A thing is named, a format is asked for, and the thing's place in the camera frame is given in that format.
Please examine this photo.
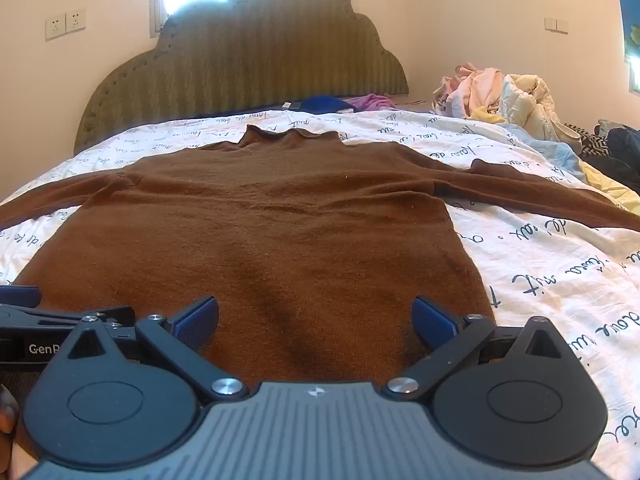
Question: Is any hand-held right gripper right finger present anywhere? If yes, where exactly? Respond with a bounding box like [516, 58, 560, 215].
[381, 296, 572, 404]

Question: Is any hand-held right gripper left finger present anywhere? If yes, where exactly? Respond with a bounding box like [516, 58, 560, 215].
[65, 296, 249, 404]

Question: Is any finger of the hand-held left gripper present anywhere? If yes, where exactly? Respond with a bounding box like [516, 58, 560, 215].
[0, 305, 137, 334]
[0, 286, 42, 309]

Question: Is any brown sweater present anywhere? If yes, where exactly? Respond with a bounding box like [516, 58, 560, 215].
[0, 125, 640, 392]

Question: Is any person's left hand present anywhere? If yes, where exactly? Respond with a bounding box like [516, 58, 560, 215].
[0, 384, 22, 435]

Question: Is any white printed blanket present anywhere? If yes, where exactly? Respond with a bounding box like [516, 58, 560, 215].
[0, 107, 640, 467]

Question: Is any light blue cloth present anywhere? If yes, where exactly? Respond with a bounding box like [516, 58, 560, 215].
[499, 122, 589, 182]

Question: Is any yellow cloth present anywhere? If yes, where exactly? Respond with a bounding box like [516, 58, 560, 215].
[467, 105, 507, 125]

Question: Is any purple cloth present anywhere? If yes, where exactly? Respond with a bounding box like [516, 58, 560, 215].
[345, 92, 399, 112]

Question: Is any black white zigzag cloth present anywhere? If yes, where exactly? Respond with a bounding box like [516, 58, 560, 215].
[565, 122, 610, 159]

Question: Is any cream quilt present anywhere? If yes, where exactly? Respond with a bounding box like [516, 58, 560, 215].
[497, 74, 592, 144]

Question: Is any dark blue cloth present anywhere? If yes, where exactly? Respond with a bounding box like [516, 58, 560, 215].
[294, 95, 354, 115]

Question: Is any green striped headboard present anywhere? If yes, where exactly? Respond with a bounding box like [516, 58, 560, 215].
[74, 0, 410, 157]

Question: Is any blue wall poster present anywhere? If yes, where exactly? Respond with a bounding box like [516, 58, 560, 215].
[613, 0, 640, 64]

